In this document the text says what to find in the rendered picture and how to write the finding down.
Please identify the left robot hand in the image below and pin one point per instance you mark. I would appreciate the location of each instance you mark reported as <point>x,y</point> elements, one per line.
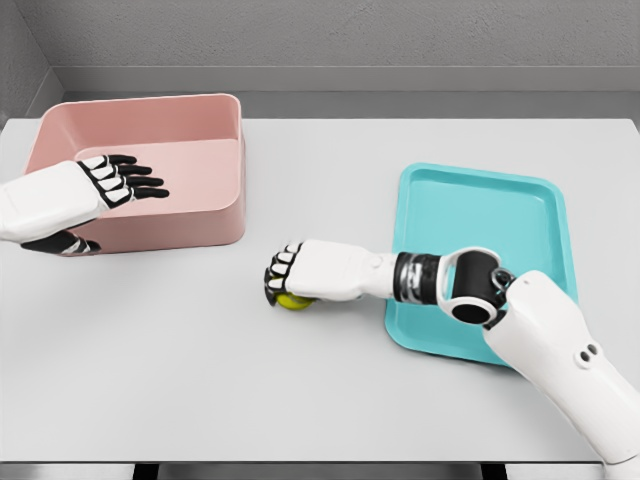
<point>75,192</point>

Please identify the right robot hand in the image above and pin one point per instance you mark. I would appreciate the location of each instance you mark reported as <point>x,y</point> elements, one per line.
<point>320,275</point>

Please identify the yellow-green tennis ball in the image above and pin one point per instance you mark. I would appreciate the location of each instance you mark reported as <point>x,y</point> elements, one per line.
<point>294,302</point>

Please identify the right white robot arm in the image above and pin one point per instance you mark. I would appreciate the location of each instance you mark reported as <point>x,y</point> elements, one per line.
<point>545,330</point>

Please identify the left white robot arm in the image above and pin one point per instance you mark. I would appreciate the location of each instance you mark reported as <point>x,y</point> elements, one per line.
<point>17,210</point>

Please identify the pink rectangular basket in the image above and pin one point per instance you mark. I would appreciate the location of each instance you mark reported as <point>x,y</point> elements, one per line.
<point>190,165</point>

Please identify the blue rectangular tray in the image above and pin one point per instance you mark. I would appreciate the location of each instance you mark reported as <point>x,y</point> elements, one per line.
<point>480,210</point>

